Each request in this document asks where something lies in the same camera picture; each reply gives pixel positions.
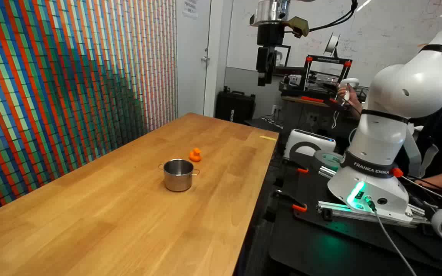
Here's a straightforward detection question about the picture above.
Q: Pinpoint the black orange 3D printer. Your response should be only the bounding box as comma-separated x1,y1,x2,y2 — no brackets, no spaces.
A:
279,55,353,98

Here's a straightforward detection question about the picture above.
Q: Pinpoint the black case on floor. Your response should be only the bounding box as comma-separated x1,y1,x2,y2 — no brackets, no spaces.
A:
214,88,254,124

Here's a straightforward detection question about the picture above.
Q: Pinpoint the paper sign on wall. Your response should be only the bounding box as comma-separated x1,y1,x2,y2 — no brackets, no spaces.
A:
182,0,198,19

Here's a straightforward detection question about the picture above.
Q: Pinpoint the small steel pot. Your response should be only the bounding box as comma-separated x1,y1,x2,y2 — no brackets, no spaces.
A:
162,158,195,193

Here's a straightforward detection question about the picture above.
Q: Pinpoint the orange black clamp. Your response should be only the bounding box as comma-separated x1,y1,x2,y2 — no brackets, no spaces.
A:
274,190,308,213

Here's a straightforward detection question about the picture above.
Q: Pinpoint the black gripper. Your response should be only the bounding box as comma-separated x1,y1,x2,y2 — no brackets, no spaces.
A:
256,22,284,86

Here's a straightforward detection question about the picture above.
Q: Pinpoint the orange toy duck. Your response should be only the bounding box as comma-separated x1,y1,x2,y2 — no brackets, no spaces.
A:
188,147,201,163

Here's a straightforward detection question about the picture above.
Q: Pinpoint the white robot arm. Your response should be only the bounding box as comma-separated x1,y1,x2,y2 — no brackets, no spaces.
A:
317,29,442,238

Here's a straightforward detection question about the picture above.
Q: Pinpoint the grey cable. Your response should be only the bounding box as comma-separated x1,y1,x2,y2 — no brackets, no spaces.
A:
366,199,419,276

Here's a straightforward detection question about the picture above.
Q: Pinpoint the white grey box device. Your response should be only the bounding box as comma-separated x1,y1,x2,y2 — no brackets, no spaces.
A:
284,129,336,160

